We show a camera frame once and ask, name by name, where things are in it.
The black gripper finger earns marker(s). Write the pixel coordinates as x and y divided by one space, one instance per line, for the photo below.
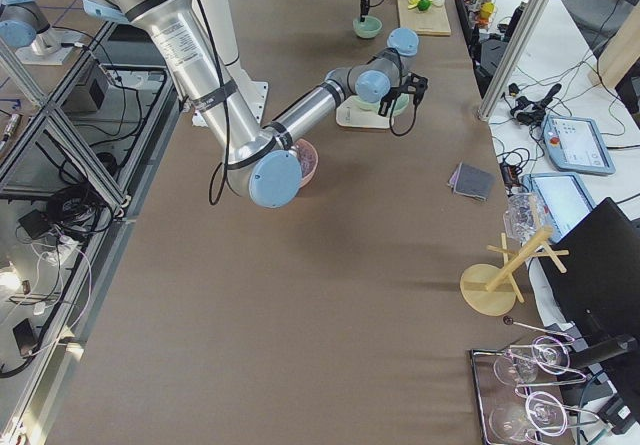
364 9
388 102

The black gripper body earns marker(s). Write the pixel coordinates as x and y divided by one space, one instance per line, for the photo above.
388 99

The cream rabbit serving tray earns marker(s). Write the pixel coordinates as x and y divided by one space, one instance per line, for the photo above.
348 115

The green lime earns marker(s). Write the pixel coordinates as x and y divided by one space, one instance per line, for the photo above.
423 5

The bamboo cutting board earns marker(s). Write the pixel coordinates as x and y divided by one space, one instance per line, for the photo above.
432 22

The pink bowl with ice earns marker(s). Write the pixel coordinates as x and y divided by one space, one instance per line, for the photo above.
307 157

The grey folded cloth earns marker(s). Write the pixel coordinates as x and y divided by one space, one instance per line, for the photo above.
472 182

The teach pendant tablet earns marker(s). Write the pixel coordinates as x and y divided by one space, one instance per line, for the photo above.
565 199
575 144

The wooden cup tree stand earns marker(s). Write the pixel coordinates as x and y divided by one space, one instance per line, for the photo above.
492 290

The wine glass rack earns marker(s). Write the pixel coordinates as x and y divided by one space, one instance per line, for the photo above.
517 392

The aluminium frame post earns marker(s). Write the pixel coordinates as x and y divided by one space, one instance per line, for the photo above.
516 46

